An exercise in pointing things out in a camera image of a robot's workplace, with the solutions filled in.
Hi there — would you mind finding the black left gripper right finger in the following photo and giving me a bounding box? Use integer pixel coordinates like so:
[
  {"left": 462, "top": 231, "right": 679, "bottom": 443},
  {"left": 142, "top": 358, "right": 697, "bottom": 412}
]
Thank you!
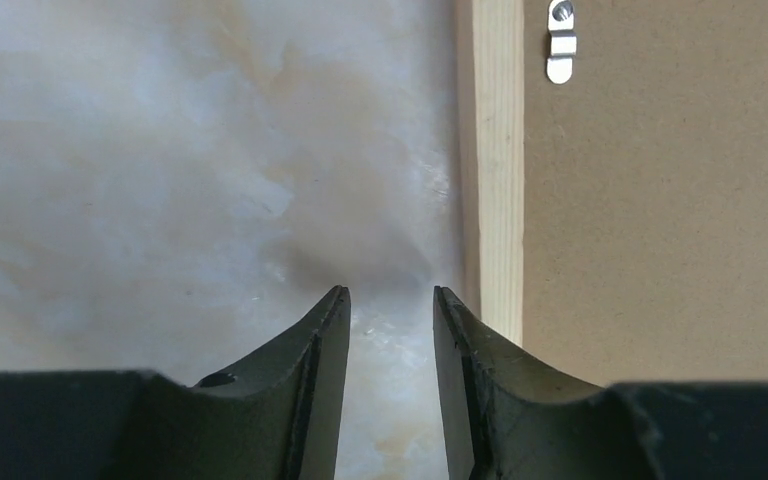
[{"left": 433, "top": 287, "right": 768, "bottom": 479}]

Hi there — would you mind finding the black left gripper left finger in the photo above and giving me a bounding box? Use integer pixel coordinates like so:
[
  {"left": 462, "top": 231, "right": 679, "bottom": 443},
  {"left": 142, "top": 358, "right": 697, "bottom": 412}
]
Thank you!
[{"left": 0, "top": 286, "right": 351, "bottom": 479}]

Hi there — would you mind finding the brown cardboard backing board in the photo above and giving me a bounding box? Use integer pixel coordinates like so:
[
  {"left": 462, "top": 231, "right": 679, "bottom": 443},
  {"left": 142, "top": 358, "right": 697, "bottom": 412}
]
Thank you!
[{"left": 523, "top": 1, "right": 768, "bottom": 384}]

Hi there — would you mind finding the light wooden picture frame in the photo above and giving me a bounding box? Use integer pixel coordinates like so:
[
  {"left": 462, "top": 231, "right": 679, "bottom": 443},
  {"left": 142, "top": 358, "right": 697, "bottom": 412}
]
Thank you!
[{"left": 455, "top": 0, "right": 525, "bottom": 344}]

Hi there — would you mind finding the silver metal retaining clip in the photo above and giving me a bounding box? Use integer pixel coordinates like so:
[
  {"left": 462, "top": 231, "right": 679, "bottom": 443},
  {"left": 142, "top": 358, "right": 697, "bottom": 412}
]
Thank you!
[{"left": 546, "top": 0, "right": 578, "bottom": 85}]

